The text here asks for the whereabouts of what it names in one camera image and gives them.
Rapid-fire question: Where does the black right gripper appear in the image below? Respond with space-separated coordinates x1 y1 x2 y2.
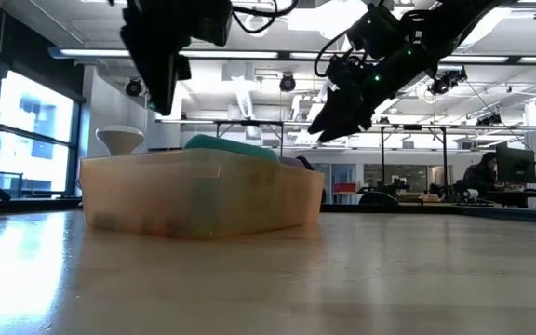
307 55 393 143

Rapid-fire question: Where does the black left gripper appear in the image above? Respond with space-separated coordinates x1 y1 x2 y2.
119 0 235 117

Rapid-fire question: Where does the large purple foam die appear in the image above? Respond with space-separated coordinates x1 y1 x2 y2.
277 155 308 170

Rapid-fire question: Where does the large teal foam die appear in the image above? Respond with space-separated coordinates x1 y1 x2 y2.
183 133 281 165

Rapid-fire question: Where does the translucent orange plastic bin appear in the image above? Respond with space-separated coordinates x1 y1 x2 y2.
80 148 326 241

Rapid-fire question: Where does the black dome object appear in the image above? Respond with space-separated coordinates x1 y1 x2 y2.
358 191 399 208

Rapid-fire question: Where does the large window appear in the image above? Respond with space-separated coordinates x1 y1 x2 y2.
0 69 82 197

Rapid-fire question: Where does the person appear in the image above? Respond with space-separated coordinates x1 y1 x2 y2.
462 151 500 193

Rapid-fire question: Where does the black computer monitor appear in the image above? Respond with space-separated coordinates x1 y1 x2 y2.
494 145 536 184

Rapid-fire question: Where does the dark desk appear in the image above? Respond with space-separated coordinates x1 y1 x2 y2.
476 189 536 208

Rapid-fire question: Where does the black ceiling camera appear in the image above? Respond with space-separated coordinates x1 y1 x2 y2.
278 73 297 93
476 113 503 127
428 66 468 97
125 77 144 99

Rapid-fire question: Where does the ceiling light rail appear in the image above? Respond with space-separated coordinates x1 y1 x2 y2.
48 46 536 66

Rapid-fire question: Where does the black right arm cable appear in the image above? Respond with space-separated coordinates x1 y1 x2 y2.
313 26 354 79

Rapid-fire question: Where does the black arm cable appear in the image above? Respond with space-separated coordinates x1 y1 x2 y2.
229 0 300 35
313 26 354 79

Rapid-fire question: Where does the white pedestal stool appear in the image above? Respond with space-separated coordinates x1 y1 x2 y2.
95 124 145 157

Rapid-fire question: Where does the black metal rig frame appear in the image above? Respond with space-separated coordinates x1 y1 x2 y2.
379 123 449 187
212 119 286 158

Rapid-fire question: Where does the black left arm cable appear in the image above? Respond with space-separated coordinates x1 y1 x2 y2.
229 0 300 35

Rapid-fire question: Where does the black table frame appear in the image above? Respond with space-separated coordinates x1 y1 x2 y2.
319 202 536 227

